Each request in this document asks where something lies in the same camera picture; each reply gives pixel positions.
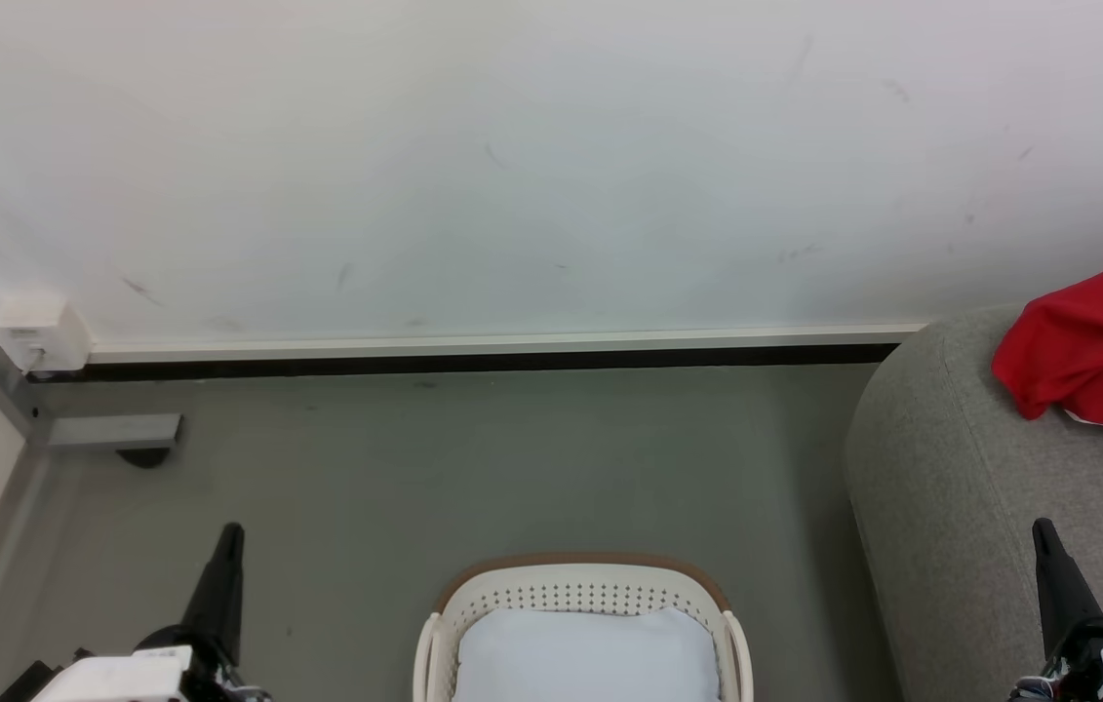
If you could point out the light blue cloth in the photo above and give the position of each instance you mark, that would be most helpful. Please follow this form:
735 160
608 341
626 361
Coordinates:
588 658

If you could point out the white brown-rimmed laundry basket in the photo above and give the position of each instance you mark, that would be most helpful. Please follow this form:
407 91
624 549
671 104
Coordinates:
590 585

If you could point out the red clothing with white stripes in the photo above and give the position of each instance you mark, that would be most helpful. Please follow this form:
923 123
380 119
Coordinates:
1097 341

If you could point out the white black wall baseboard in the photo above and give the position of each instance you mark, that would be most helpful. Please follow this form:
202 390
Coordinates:
492 353

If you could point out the black round frame foot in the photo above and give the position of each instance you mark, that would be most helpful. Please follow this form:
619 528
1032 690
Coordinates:
144 457

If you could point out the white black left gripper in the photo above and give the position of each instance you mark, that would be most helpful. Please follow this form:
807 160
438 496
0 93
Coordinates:
112 678

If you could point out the grey fabric sofa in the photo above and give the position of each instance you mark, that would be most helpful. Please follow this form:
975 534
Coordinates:
961 507

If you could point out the white wall junction box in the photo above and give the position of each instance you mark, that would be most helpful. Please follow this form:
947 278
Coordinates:
42 333

